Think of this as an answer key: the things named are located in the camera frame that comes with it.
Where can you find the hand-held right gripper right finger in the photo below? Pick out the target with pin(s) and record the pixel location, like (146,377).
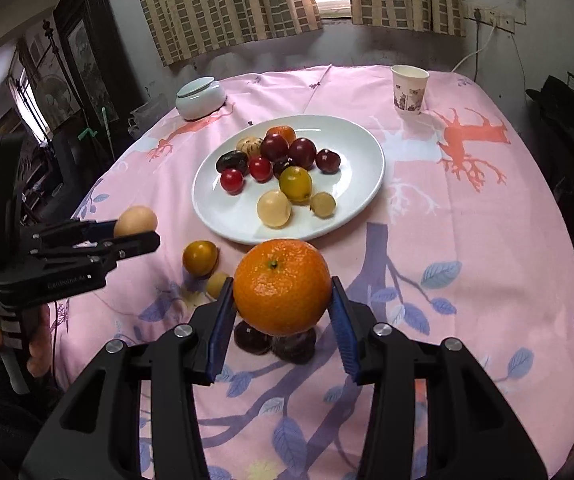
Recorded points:
(342,325)

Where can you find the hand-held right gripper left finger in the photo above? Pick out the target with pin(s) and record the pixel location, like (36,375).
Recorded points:
(222,320)

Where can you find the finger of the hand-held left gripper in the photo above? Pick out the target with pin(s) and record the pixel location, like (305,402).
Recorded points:
(132,245)
(99,230)

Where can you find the large beige round fruit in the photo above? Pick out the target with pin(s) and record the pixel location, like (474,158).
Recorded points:
(136,221)

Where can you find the bright orange tangerine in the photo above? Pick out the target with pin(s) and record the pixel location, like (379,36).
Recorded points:
(282,287)

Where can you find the red tomato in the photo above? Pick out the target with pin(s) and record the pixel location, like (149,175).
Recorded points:
(260,168)
(232,181)

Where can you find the small yellow-green round fruit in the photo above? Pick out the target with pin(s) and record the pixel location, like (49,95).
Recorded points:
(323,205)
(217,284)

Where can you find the pale yellow round fruit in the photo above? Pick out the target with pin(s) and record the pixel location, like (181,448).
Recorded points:
(274,208)

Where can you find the dark purple water chestnut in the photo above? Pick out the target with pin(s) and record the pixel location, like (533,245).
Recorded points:
(232,161)

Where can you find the green-yellow citrus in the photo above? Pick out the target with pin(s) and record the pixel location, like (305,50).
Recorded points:
(296,184)

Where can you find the white oval plate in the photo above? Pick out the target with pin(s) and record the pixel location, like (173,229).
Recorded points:
(357,170)

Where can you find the person's left hand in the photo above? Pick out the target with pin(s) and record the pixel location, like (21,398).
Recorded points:
(39,345)

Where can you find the dark plum left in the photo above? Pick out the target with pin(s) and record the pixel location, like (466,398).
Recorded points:
(252,340)

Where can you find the dark plum right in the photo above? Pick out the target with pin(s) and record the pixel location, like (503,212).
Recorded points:
(294,347)

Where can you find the yellow orange citrus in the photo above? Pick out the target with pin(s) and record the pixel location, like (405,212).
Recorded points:
(200,257)

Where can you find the standing electric fan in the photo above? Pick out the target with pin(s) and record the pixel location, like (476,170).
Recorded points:
(59,97)

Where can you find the pink floral tablecloth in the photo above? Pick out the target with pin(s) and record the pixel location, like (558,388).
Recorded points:
(467,240)

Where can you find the small striped pepino melon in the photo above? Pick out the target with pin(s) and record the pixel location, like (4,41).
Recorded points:
(248,144)

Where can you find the pale green lidded jar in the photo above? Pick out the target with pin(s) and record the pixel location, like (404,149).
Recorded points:
(200,97)

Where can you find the small dark red plum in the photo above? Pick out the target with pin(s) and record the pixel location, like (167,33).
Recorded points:
(328,160)

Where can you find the dark wooden cabinet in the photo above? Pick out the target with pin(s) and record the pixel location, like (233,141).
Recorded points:
(84,50)

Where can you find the small orange tangerine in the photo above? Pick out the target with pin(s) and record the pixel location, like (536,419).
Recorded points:
(282,132)

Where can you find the printed paper cup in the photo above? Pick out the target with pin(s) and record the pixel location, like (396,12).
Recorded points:
(409,89)

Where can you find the black hat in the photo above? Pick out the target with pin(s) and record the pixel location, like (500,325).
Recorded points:
(552,95)

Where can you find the wall power socket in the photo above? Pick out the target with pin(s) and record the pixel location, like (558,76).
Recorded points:
(494,17)

